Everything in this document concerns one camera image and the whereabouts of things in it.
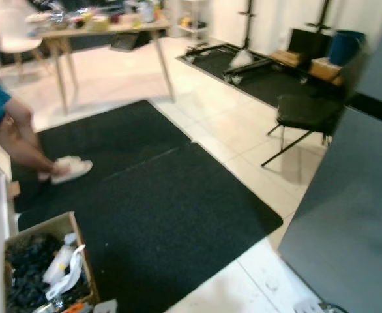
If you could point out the black folding chair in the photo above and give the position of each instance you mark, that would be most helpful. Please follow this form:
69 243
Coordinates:
305 111

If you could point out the small brown cardboard box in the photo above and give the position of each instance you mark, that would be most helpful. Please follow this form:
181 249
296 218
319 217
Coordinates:
285 57
326 70

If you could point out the blue bin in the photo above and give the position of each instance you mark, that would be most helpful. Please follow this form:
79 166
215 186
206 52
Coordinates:
344 47

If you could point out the black square case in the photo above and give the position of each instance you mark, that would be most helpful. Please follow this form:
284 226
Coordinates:
308 44

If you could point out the black textured floor mat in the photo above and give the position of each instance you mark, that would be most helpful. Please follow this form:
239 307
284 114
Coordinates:
263 85

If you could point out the black stand pole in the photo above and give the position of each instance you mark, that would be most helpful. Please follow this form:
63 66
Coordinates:
323 13
248 19

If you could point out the white sack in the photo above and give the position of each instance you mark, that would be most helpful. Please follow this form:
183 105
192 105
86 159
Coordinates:
241 60

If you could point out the black flat case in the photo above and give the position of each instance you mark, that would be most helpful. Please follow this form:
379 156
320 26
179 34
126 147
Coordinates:
124 41

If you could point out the light wooden table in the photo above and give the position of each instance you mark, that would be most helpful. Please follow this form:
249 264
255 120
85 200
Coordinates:
100 29

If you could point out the white slipper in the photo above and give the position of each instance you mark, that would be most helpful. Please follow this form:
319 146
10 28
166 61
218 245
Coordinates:
70 169

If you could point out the white plastic bag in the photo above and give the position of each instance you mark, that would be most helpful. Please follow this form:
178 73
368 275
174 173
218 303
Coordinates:
70 277

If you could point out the white plastic bottle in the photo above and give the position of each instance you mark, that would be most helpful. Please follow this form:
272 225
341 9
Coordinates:
57 264

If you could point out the open cardboard box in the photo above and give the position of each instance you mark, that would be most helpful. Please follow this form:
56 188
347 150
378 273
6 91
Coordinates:
44 225

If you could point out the person's bare leg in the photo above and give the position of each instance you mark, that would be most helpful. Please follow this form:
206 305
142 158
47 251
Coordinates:
21 140

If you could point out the white shell chair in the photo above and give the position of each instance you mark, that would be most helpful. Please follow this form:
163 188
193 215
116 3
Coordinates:
15 29

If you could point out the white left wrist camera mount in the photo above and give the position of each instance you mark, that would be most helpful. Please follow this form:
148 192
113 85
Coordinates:
105 306

